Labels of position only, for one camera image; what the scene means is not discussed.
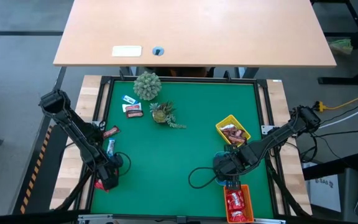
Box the trailing succulent in dark pot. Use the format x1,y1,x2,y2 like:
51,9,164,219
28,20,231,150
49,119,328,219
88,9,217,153
149,100,188,130

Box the hazard striped black plate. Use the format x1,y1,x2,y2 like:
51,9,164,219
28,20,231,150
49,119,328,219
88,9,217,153
11,124,70,215

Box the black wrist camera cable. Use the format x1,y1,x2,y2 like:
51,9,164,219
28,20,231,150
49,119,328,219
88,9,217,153
115,151,132,177
187,166,227,190

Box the black desk leg frame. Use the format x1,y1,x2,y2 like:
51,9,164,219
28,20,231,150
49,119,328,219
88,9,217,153
311,0,358,86

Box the silver aluminium extrusion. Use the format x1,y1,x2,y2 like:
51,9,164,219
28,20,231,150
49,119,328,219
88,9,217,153
77,213,114,224
253,217,287,224

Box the green bag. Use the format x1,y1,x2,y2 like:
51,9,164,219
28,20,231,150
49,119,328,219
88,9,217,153
328,37,354,56

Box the black aluminium table frame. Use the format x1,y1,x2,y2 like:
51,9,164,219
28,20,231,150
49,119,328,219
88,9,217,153
73,75,291,224

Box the yellow slotted plastic basket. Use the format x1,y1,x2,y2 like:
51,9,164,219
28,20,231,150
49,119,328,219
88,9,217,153
215,114,252,147

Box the white rectangular pad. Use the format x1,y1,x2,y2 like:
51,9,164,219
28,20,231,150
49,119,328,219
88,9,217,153
111,45,143,58

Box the white cable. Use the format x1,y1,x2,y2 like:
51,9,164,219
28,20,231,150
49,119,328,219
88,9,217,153
318,102,358,130

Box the red Skittles candy bag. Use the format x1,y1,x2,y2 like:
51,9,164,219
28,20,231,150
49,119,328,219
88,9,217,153
93,179,110,194
227,210,249,223
226,189,246,212

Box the white blue Hershey's bar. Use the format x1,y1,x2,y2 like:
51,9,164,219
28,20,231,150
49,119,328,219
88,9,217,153
106,138,117,157
121,94,137,106

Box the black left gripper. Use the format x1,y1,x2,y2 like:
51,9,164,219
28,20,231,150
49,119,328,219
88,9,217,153
95,154,124,191

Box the white red candy bar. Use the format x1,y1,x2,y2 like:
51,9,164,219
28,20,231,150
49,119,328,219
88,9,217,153
121,102,143,113

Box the yellow power cable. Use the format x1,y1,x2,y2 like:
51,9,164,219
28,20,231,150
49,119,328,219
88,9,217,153
313,96,358,113

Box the orange slotted plastic basket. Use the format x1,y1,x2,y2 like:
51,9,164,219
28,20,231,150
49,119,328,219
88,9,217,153
223,184,255,224

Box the white cardboard box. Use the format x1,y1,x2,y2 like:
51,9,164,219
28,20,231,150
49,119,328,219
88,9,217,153
308,173,343,213

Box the light wooden desk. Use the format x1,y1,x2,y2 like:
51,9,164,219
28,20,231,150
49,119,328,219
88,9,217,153
53,0,337,68

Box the brown candy bar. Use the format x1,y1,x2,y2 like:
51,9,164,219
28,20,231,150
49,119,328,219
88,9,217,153
102,124,121,139
125,109,145,119
227,135,245,144
225,127,247,141

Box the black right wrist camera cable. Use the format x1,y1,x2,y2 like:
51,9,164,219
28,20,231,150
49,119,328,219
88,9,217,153
187,166,227,190

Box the white metal bracket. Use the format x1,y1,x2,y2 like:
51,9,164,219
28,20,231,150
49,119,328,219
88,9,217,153
261,124,275,136

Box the black left wrist camera cable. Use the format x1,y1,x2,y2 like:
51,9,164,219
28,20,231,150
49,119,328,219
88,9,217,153
115,151,132,177

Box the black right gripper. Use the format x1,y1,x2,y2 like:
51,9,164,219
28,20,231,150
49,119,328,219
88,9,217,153
212,146,249,191

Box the round succulent in white pot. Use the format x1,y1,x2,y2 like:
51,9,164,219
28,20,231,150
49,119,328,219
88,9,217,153
132,71,163,101

